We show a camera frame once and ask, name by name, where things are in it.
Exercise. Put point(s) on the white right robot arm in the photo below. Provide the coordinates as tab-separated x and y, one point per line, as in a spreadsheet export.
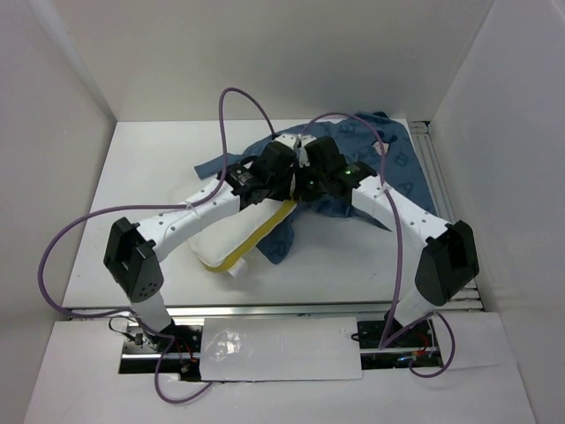
447	255

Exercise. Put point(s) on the white pillow yellow trim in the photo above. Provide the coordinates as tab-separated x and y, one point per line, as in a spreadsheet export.
222	246

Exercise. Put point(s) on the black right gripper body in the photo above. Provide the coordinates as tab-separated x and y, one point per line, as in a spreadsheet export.
308	184

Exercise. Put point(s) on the blue cartoon print pillowcase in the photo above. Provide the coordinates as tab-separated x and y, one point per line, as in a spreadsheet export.
357	143

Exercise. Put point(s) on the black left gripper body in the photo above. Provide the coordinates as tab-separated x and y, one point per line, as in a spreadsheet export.
279	185

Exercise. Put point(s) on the white cover plate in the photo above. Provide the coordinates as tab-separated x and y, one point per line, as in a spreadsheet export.
286	349

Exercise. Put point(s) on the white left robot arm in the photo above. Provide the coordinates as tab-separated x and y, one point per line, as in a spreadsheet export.
135	251

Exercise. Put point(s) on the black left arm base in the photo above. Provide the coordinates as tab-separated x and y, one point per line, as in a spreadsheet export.
140	351

